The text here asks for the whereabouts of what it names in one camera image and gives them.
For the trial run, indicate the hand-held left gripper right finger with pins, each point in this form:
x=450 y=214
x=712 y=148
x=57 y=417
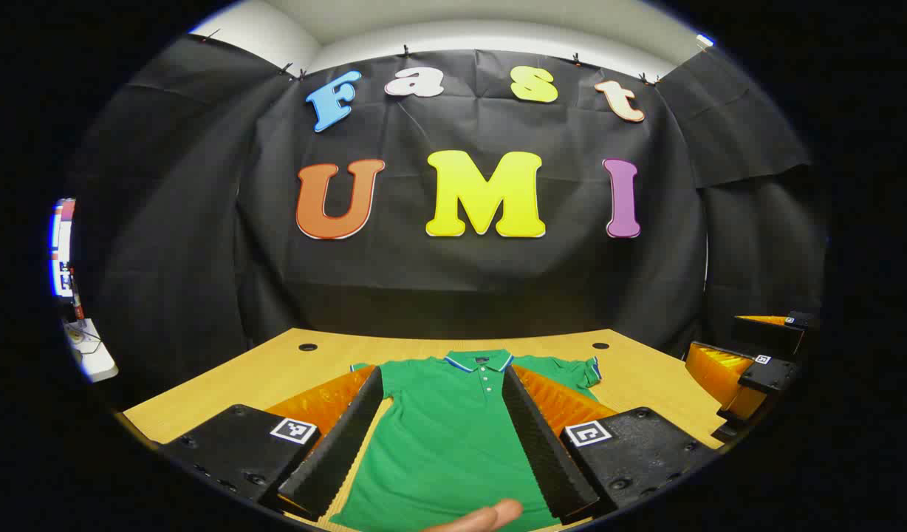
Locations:
x=546 y=451

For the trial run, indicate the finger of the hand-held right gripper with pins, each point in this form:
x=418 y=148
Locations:
x=771 y=375
x=767 y=334

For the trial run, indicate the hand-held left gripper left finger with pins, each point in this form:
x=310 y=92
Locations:
x=343 y=451

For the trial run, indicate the green T-shirt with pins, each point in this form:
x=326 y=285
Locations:
x=446 y=443

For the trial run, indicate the black backdrop cloth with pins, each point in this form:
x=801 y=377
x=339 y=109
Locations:
x=498 y=281

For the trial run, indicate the white box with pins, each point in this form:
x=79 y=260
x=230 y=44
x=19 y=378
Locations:
x=91 y=355

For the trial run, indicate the bright screen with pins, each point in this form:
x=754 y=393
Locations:
x=62 y=247

